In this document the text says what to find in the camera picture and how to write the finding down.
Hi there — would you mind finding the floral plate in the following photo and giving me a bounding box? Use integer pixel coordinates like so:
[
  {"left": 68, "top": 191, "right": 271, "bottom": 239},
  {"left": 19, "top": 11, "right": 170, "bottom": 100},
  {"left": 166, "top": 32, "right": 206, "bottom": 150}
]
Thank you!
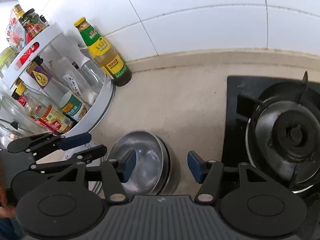
[{"left": 63, "top": 141, "right": 111, "bottom": 194}]

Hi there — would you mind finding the large steel bowl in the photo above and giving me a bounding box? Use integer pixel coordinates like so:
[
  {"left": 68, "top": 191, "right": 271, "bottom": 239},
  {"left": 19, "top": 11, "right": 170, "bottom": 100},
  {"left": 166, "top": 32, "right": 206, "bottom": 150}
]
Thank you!
[{"left": 105, "top": 130, "right": 181, "bottom": 196}]

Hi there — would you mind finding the person's left hand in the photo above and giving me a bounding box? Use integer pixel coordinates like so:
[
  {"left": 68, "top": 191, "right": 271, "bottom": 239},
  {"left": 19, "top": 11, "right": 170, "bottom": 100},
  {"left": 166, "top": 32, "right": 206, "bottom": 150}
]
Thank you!
[{"left": 0, "top": 167, "right": 15, "bottom": 218}]

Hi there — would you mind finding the glass pot lid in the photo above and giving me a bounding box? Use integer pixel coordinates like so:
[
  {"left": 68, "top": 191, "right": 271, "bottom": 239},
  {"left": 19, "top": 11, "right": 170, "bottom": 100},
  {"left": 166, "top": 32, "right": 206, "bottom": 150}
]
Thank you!
[{"left": 1, "top": 96, "right": 45, "bottom": 136}]

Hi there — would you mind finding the red label soy sauce bottle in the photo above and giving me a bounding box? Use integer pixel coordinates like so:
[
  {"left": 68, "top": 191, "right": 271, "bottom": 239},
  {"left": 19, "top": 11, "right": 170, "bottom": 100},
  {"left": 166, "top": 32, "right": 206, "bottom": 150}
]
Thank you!
[{"left": 11, "top": 89, "right": 61, "bottom": 134}]

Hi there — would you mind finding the yellow cap vinegar bottle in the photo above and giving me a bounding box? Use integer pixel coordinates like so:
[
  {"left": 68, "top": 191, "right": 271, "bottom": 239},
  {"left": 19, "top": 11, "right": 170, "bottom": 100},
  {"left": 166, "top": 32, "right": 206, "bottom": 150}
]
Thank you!
[{"left": 15, "top": 78, "right": 74, "bottom": 134}]

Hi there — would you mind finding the white two-tier rotating rack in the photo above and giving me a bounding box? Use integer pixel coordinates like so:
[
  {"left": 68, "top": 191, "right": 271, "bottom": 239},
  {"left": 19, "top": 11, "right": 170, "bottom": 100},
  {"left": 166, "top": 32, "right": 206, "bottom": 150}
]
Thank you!
[{"left": 1, "top": 23, "right": 116, "bottom": 137}]

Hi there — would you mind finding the purple label fish sauce bottle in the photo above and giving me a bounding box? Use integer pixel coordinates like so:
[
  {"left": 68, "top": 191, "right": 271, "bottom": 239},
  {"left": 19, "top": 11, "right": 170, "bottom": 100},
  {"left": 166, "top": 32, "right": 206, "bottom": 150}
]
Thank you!
[{"left": 26, "top": 61, "right": 88, "bottom": 122}]

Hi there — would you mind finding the black gas stove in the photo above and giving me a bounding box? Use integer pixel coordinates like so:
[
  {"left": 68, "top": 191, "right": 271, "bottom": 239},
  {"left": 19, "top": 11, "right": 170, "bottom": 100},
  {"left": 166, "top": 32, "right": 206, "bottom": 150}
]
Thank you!
[{"left": 222, "top": 75, "right": 319, "bottom": 199}]

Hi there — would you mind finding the clear bottle behind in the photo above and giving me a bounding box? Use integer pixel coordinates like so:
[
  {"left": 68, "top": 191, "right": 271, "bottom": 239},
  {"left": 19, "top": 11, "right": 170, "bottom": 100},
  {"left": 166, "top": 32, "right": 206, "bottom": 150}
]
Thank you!
[{"left": 72, "top": 59, "right": 105, "bottom": 90}]

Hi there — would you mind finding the green lid glass jar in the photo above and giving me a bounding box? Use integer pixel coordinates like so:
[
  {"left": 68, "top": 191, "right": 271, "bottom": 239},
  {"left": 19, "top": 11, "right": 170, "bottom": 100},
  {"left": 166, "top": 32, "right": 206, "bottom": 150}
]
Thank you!
[{"left": 0, "top": 47, "right": 16, "bottom": 79}]

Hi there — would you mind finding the green yellow label oil bottle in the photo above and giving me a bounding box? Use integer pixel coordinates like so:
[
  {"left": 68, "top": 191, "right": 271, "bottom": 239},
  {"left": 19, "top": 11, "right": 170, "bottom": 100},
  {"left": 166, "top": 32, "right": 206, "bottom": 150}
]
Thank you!
[{"left": 74, "top": 17, "right": 132, "bottom": 87}]

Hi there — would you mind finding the red white snack packet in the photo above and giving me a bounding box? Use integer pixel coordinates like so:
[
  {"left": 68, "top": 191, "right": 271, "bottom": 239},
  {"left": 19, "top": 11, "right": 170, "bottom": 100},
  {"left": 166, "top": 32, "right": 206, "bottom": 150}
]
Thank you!
[{"left": 6, "top": 17, "right": 39, "bottom": 66}]

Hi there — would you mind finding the dark sauce jar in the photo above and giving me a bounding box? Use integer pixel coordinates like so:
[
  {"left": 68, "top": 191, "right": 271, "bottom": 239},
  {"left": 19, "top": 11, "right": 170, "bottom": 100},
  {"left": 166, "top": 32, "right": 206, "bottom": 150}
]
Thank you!
[{"left": 19, "top": 8, "right": 47, "bottom": 43}]

